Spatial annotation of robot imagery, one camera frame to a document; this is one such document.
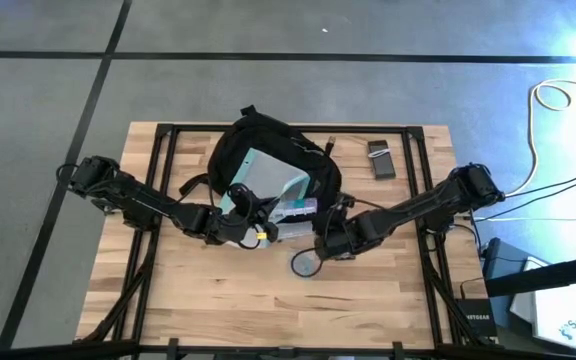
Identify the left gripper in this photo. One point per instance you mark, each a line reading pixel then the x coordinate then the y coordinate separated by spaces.
pixel 235 225

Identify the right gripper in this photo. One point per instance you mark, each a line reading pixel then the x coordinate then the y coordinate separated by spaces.
pixel 345 240

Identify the black backpack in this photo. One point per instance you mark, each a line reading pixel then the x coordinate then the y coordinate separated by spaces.
pixel 278 135

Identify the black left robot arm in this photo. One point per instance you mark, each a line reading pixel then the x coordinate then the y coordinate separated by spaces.
pixel 138 200

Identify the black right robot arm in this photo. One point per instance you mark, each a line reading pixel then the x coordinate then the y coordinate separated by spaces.
pixel 418 205

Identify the white printed box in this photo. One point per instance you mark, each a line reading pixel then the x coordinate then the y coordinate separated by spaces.
pixel 298 207

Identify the grey blue box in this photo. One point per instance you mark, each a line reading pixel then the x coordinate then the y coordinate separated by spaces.
pixel 498 255

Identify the black metal bar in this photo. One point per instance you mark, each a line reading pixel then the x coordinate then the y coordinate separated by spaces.
pixel 548 277

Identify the white box with blue logo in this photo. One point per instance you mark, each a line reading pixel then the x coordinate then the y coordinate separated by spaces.
pixel 563 320

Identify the black metal table frame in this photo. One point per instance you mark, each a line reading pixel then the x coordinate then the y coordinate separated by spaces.
pixel 368 129

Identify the black Netgear network switch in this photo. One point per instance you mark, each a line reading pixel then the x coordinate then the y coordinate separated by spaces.
pixel 475 317

